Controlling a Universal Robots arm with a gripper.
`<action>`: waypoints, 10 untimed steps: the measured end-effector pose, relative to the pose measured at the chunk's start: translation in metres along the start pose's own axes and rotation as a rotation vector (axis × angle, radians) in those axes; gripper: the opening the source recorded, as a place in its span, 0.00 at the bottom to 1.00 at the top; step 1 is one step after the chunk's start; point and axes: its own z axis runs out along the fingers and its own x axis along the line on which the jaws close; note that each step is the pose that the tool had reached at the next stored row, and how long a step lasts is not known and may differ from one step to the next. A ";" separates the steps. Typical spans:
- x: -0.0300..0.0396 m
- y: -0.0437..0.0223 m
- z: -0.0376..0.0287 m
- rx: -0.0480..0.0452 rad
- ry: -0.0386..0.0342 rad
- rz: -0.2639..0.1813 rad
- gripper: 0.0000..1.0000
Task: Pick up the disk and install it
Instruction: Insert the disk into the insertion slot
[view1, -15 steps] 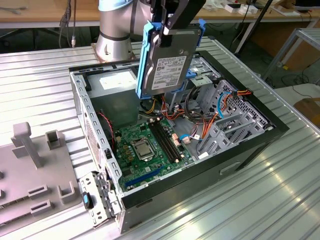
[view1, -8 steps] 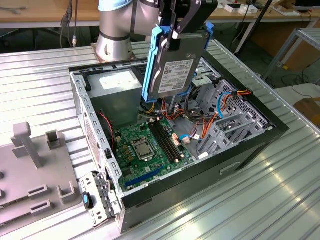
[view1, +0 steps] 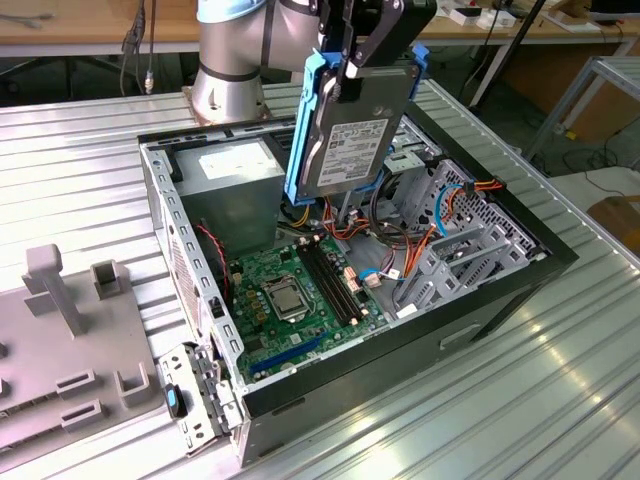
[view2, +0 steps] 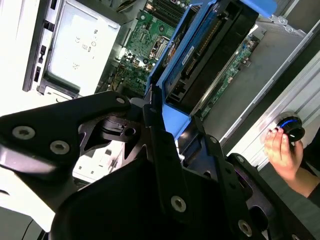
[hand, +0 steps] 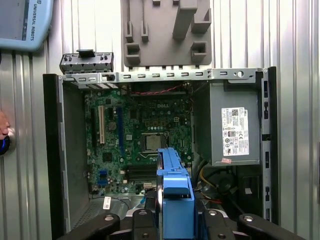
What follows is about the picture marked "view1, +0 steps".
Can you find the metal card retention bracket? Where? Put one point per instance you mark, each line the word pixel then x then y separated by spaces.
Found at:
pixel 175 365

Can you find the grey parts rack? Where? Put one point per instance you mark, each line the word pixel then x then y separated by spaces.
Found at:
pixel 75 360

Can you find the blue black latch clip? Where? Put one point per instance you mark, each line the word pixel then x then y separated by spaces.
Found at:
pixel 175 400

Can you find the grey metal drive cage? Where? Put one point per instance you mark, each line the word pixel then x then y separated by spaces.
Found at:
pixel 415 170

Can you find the hard disk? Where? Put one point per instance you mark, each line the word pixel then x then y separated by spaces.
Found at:
pixel 350 150

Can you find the small white box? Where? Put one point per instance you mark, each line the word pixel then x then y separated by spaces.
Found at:
pixel 492 20

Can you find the aluminium frame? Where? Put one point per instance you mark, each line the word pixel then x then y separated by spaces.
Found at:
pixel 622 67

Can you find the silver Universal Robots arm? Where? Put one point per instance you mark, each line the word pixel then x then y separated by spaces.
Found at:
pixel 225 75

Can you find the grey power supply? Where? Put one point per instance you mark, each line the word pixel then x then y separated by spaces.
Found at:
pixel 225 210

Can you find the silver CPU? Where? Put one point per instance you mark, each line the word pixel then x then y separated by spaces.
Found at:
pixel 287 301

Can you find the black open PC case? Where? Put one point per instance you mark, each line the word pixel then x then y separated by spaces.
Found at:
pixel 400 360

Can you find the brown cardboard box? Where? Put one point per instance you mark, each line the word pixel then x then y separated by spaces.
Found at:
pixel 550 75
pixel 620 215

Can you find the wooden desk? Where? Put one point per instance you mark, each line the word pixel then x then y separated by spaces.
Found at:
pixel 75 30

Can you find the black RAM slot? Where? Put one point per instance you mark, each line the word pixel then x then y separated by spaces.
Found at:
pixel 344 283
pixel 337 284
pixel 323 285
pixel 330 285

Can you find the blue plug with white label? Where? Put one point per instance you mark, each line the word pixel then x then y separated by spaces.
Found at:
pixel 371 278

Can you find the CPU socket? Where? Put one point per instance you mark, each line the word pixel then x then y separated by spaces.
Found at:
pixel 266 292

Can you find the green motherboard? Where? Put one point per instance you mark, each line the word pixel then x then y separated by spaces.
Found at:
pixel 270 340

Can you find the metal disk bay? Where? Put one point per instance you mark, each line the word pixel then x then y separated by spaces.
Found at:
pixel 440 272

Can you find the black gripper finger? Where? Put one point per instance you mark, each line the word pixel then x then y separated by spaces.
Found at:
pixel 347 90
pixel 332 25

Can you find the blue expansion slot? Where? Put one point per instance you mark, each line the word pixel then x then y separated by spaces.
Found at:
pixel 287 356

